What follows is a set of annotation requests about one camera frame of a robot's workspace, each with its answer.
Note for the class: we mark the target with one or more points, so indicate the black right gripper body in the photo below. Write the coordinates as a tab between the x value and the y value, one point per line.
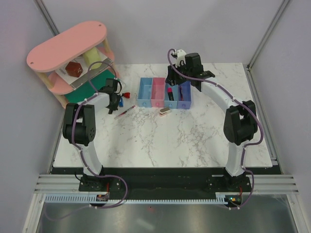
179	77

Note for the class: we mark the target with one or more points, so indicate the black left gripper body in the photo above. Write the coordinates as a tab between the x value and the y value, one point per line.
114	106

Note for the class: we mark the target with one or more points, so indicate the blue rectangular stamp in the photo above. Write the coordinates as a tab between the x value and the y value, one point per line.
120	103

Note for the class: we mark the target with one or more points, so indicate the red black round stamp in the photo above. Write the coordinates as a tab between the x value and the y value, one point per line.
126	95

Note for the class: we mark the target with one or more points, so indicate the pink highlighter black body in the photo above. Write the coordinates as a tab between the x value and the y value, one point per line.
170	94

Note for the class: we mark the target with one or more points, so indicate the pink ink pen refill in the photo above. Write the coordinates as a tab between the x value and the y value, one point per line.
126	111

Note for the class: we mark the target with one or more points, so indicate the red ink pen refill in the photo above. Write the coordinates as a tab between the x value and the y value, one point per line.
181	95

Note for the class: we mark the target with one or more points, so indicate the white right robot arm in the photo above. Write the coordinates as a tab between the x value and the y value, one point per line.
240	123

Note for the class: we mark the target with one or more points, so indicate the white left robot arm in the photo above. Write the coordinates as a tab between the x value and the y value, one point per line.
79	126

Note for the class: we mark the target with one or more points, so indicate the pink drawer bin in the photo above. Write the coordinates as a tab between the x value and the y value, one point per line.
158	92

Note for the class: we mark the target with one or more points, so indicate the purple drawer bin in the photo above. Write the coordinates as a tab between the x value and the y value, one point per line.
186	91

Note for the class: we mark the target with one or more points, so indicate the green white box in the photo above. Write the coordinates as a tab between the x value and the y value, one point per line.
85	91

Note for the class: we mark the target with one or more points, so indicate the white pink correction tape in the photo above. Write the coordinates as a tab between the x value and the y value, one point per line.
164	111

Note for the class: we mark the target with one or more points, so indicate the pale yellow cylinder block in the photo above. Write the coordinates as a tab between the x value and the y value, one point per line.
92	56

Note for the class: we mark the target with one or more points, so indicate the brown hexagonal block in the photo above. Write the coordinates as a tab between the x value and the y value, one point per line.
74	69

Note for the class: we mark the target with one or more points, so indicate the pink wooden shelf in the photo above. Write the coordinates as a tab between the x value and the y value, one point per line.
49	59

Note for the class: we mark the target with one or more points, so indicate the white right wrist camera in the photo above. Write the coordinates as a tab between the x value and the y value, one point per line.
179	55

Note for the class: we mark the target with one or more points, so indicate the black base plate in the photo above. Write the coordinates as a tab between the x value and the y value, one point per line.
173	182

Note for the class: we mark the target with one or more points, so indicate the white cable duct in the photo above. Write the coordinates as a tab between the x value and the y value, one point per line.
96	199

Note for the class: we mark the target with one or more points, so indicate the aluminium frame rail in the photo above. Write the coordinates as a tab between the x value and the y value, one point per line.
253	84

